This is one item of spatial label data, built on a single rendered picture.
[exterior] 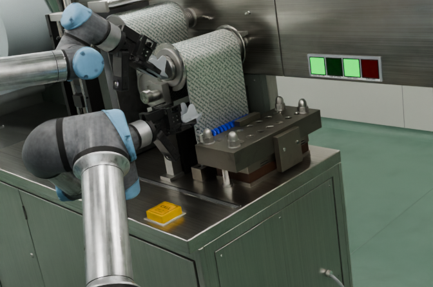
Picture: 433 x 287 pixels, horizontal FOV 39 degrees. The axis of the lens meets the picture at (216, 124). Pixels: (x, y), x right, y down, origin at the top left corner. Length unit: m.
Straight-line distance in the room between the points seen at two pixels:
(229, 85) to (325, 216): 0.51
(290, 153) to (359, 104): 2.96
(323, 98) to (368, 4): 3.25
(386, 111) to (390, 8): 3.00
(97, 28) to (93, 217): 0.61
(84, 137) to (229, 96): 0.76
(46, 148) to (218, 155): 0.60
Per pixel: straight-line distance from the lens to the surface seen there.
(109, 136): 1.25
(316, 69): 1.86
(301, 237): 1.88
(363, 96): 4.72
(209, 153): 1.74
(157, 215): 1.63
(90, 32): 1.61
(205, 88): 1.84
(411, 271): 3.00
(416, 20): 1.65
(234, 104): 1.93
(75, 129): 1.27
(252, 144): 1.72
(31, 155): 1.31
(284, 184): 1.76
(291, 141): 1.82
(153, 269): 1.78
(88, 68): 1.46
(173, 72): 1.78
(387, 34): 1.70
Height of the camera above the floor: 1.61
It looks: 17 degrees down
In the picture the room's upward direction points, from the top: 9 degrees counter-clockwise
